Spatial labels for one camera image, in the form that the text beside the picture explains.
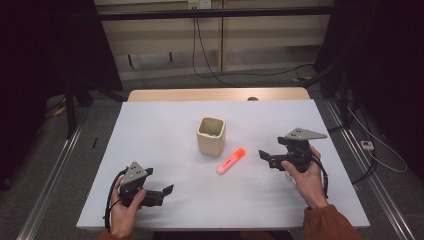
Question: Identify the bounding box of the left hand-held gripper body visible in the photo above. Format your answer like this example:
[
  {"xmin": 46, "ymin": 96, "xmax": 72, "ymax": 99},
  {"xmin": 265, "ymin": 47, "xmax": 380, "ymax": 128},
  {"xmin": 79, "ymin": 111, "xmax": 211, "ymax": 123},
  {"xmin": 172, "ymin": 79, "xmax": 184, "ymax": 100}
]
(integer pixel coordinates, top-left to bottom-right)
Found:
[{"xmin": 118, "ymin": 161, "xmax": 166, "ymax": 208}]

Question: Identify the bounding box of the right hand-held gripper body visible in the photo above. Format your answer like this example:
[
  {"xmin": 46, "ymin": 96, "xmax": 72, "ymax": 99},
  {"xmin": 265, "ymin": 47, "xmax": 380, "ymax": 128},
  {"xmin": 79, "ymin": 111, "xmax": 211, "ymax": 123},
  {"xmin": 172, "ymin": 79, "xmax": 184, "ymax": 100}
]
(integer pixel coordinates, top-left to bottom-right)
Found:
[{"xmin": 269, "ymin": 127, "xmax": 328, "ymax": 174}]

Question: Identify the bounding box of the orange highlighter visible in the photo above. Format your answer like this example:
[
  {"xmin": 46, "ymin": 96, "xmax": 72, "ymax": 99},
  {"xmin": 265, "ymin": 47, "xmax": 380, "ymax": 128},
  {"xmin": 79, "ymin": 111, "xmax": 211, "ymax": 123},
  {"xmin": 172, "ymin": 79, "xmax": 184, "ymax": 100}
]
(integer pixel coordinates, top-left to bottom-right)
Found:
[{"xmin": 215, "ymin": 147, "xmax": 247, "ymax": 175}]

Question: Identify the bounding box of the beige square pen holder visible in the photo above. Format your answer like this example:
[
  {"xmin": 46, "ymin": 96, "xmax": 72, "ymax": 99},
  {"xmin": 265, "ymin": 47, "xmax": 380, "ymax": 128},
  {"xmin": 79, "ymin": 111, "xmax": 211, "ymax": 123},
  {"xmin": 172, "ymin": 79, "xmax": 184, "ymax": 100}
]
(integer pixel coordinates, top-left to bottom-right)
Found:
[{"xmin": 196, "ymin": 116, "xmax": 227, "ymax": 158}]

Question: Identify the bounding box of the person's right hand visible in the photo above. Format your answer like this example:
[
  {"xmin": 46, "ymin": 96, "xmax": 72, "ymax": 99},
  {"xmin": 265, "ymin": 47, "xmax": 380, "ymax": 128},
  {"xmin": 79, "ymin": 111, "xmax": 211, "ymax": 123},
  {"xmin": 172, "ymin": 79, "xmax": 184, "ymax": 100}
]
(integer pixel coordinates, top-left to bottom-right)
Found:
[{"xmin": 280, "ymin": 144, "xmax": 329, "ymax": 210}]

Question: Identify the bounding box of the person's left hand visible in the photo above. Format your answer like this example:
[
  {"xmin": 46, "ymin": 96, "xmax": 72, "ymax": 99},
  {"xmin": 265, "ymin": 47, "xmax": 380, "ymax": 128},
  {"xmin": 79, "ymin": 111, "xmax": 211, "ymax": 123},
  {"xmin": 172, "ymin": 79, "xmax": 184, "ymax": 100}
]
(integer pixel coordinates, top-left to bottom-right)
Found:
[{"xmin": 109, "ymin": 178, "xmax": 148, "ymax": 239}]

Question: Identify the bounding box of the white table mat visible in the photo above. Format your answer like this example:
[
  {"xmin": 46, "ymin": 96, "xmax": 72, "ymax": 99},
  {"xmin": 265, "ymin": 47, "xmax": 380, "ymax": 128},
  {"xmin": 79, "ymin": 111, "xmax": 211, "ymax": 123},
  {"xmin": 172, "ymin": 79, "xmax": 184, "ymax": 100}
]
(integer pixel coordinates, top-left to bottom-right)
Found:
[{"xmin": 75, "ymin": 99, "xmax": 371, "ymax": 231}]

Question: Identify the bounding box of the black metal stand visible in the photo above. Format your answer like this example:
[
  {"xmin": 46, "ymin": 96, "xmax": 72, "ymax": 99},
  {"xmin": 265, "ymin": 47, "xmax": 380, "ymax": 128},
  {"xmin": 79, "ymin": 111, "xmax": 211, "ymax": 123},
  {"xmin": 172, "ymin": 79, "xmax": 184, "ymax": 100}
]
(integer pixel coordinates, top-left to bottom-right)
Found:
[
  {"xmin": 298, "ymin": 61, "xmax": 353, "ymax": 131},
  {"xmin": 63, "ymin": 78, "xmax": 128, "ymax": 140}
]

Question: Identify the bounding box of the light wooden table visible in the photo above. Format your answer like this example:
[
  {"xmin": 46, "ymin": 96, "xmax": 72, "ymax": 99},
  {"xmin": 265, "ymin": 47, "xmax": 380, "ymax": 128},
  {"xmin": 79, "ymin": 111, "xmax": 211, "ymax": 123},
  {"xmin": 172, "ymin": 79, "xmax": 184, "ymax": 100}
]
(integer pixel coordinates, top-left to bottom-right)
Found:
[{"xmin": 127, "ymin": 87, "xmax": 311, "ymax": 102}]

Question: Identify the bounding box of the beige wooden cabinet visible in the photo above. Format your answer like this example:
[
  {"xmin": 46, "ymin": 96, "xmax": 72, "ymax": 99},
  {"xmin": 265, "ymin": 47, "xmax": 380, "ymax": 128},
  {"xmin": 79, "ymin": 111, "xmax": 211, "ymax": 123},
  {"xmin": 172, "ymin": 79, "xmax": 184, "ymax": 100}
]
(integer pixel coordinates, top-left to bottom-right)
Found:
[{"xmin": 94, "ymin": 0, "xmax": 335, "ymax": 82}]

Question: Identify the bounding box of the black curtain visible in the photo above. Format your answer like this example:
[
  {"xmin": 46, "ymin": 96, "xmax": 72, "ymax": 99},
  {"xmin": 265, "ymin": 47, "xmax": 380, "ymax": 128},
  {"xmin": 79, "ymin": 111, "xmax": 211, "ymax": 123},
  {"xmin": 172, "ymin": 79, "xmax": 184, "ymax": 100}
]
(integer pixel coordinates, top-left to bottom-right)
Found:
[
  {"xmin": 0, "ymin": 0, "xmax": 124, "ymax": 192},
  {"xmin": 313, "ymin": 0, "xmax": 424, "ymax": 172}
]

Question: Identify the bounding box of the black horizontal bar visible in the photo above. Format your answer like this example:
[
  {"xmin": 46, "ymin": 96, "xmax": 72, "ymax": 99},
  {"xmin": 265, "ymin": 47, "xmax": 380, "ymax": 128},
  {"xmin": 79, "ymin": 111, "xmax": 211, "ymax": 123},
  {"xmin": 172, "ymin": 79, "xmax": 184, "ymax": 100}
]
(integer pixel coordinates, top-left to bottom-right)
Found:
[{"xmin": 97, "ymin": 5, "xmax": 335, "ymax": 22}]

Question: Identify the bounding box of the right hand-held gripper cable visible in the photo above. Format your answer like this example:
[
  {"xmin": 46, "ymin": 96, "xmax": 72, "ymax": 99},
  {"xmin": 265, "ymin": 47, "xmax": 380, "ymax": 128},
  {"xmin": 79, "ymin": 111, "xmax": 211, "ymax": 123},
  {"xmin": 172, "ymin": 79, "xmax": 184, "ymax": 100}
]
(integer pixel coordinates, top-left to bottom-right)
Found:
[{"xmin": 308, "ymin": 146, "xmax": 330, "ymax": 200}]

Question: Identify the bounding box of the hand-held gripper cable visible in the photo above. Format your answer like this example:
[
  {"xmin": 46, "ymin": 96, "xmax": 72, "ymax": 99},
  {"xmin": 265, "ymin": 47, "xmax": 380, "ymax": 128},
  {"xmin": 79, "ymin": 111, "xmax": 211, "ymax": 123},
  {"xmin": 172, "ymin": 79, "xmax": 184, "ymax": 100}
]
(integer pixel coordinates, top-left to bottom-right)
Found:
[
  {"xmin": 308, "ymin": 146, "xmax": 330, "ymax": 200},
  {"xmin": 103, "ymin": 168, "xmax": 129, "ymax": 231}
]

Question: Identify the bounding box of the left hand-held gripper cable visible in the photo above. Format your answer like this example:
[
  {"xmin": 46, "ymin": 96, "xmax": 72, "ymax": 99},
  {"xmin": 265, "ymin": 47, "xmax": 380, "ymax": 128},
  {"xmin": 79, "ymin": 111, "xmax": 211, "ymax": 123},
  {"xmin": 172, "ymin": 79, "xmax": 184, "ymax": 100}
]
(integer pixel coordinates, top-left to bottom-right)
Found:
[{"xmin": 103, "ymin": 168, "xmax": 129, "ymax": 231}]

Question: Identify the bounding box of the black cable by rail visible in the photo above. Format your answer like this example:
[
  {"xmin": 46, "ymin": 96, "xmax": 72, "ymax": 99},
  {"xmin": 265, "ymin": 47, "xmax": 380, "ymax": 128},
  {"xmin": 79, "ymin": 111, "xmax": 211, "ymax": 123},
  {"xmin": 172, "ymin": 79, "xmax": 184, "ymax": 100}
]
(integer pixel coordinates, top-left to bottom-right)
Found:
[{"xmin": 352, "ymin": 99, "xmax": 378, "ymax": 186}]

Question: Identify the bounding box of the white floor cable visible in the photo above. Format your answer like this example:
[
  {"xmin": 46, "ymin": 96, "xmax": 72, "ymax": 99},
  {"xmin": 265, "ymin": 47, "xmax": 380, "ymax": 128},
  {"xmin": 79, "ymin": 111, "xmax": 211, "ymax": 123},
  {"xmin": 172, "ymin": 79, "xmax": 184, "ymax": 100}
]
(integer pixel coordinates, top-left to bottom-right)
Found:
[{"xmin": 347, "ymin": 107, "xmax": 409, "ymax": 174}]

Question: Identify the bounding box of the aluminium floor rail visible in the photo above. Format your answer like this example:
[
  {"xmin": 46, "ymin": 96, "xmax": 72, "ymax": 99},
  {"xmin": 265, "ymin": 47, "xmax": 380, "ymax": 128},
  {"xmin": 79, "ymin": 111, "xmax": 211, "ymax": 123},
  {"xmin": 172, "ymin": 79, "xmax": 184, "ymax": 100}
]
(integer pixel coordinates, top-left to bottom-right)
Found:
[
  {"xmin": 323, "ymin": 99, "xmax": 419, "ymax": 240},
  {"xmin": 15, "ymin": 118, "xmax": 86, "ymax": 240}
]

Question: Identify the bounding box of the black floor cable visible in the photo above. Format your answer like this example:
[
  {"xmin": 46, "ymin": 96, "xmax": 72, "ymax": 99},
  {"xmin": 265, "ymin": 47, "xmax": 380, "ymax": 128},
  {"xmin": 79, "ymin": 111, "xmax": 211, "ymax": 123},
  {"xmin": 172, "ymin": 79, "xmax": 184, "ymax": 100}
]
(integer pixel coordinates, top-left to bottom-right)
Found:
[{"xmin": 191, "ymin": 16, "xmax": 316, "ymax": 89}]

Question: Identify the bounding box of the white wall socket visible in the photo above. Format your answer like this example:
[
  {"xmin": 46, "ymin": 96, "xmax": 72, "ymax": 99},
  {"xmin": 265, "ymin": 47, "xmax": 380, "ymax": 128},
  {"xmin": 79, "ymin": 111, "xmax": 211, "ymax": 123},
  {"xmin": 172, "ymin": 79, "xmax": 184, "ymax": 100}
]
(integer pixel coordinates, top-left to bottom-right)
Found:
[{"xmin": 187, "ymin": 0, "xmax": 213, "ymax": 10}]

